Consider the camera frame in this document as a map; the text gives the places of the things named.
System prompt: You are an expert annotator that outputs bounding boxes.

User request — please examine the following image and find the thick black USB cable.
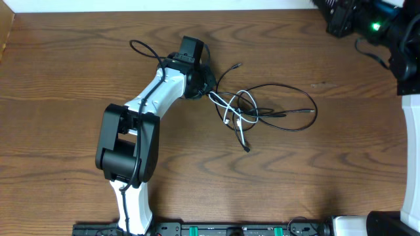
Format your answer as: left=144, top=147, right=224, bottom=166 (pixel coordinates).
left=215, top=83, right=318, bottom=132

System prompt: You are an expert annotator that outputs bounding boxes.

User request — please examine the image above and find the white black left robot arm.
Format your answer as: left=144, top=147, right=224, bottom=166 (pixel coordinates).
left=95, top=58, right=216, bottom=235

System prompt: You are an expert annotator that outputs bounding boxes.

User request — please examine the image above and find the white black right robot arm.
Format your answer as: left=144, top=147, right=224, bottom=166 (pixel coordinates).
left=313, top=0, right=419, bottom=235

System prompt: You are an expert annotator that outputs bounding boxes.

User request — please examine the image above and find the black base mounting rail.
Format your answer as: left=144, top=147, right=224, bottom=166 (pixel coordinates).
left=71, top=220, right=335, bottom=236

